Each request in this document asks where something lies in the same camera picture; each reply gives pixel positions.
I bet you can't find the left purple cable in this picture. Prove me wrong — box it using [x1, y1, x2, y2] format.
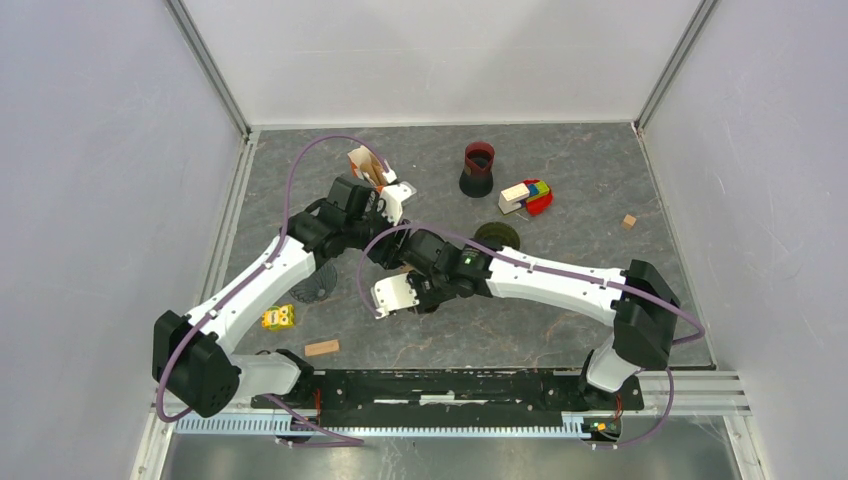
[155, 135, 399, 448]

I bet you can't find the orange coffee filter box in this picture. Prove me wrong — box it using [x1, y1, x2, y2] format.
[347, 146, 397, 189]

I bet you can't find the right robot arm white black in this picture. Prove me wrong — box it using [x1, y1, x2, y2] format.
[372, 229, 679, 408]

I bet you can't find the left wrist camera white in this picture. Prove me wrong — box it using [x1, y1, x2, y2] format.
[379, 182, 417, 226]

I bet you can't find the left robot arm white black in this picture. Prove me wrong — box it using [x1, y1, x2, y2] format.
[152, 176, 416, 422]

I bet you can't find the dark red black carafe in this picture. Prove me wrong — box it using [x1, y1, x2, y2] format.
[458, 141, 495, 198]

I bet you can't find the purple cable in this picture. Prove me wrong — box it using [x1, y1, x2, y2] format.
[356, 222, 706, 450]
[155, 135, 399, 448]

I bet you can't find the yellow green toy figure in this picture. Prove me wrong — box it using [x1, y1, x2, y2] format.
[260, 304, 296, 331]

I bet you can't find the grey ribbed dripper cone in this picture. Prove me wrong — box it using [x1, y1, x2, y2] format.
[289, 263, 338, 304]

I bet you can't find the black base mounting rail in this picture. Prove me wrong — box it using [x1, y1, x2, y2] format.
[282, 368, 645, 428]

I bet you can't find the small wooden cube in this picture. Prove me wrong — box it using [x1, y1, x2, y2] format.
[621, 214, 637, 230]

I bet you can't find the green glass dripper cup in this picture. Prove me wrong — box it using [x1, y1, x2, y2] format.
[473, 222, 521, 250]

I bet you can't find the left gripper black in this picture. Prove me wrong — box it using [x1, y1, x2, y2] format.
[345, 200, 413, 271]

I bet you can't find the colourful toy block stack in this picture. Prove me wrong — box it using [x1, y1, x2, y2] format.
[498, 179, 554, 216]

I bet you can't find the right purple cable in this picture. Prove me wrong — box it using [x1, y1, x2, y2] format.
[356, 222, 706, 450]

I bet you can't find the flat wooden block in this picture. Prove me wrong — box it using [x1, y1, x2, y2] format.
[304, 339, 341, 357]

